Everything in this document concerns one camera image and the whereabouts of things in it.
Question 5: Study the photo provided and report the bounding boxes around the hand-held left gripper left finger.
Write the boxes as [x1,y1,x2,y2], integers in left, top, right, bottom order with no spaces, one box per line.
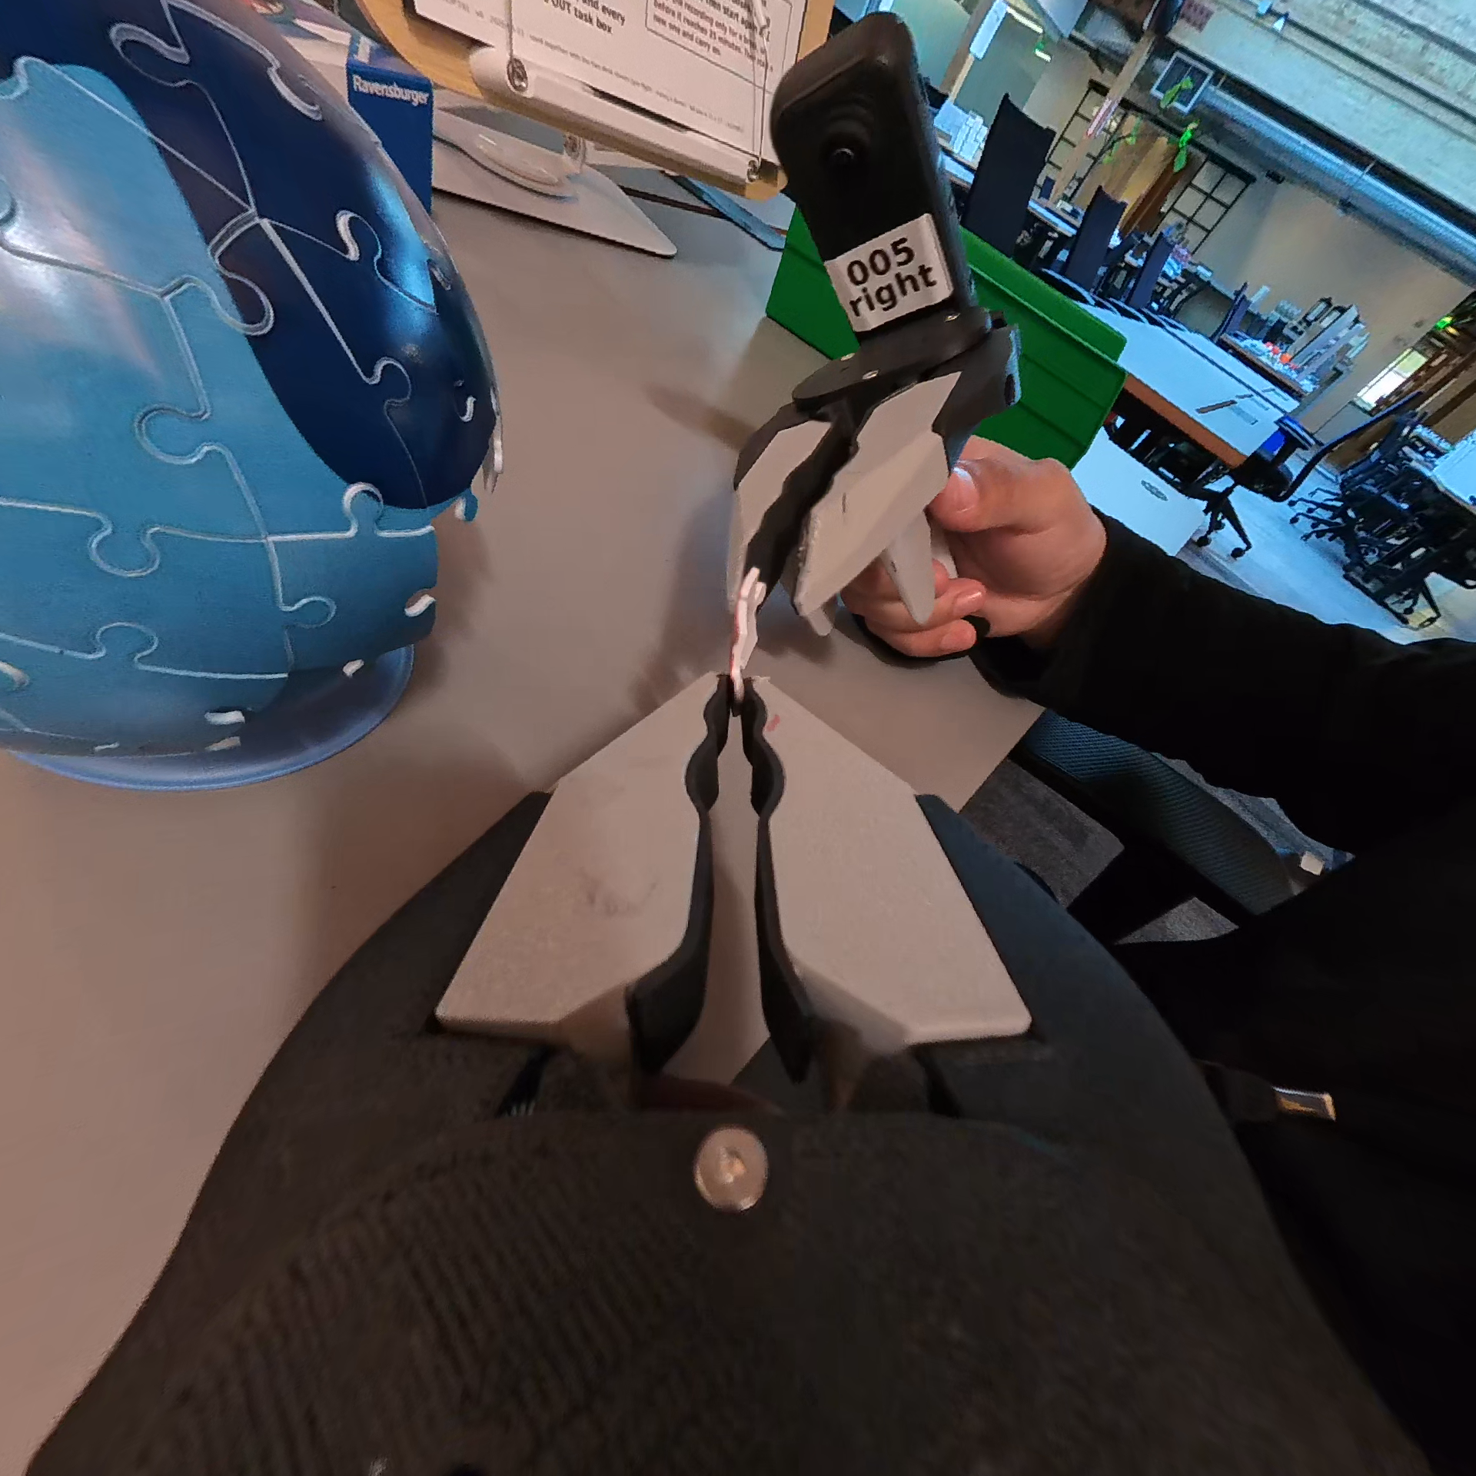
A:
[435,676,742,1073]

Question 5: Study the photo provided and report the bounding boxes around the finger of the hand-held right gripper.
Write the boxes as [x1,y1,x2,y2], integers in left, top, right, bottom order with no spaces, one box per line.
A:
[726,409,865,600]
[788,373,967,639]

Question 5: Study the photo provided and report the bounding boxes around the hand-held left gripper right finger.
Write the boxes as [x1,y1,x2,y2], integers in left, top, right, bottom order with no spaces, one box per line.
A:
[747,677,1034,1090]

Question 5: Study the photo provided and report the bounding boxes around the white puzzle piece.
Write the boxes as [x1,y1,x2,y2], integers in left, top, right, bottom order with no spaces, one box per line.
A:
[726,565,770,704]

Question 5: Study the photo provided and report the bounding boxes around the blue puzzle ball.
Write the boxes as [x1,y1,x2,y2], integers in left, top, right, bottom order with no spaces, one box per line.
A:
[0,0,505,757]

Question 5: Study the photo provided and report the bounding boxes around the person's right forearm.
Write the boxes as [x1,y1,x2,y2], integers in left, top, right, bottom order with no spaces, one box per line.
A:
[974,512,1476,860]

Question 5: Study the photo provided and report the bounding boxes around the white puzzle box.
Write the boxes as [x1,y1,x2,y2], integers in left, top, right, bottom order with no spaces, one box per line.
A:
[347,57,436,221]

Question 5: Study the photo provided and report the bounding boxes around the person's right hand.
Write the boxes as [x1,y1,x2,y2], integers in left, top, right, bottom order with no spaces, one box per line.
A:
[841,435,1111,660]

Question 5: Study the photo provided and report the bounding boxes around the green plastic bin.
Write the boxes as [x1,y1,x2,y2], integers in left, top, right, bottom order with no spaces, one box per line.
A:
[767,207,1129,467]

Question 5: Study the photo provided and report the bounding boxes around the wooden instruction sign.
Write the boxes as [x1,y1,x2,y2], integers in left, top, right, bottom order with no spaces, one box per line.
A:
[352,0,837,257]

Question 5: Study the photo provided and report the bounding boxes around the dark mesh office chair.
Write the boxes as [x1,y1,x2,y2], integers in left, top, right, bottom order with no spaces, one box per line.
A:
[1013,713,1296,923]

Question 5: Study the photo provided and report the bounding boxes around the white table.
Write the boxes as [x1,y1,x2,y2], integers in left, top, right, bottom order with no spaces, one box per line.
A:
[1072,293,1304,554]

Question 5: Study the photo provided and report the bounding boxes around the blue office chair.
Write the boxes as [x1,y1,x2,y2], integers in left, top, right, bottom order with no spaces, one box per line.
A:
[1194,417,1318,561]

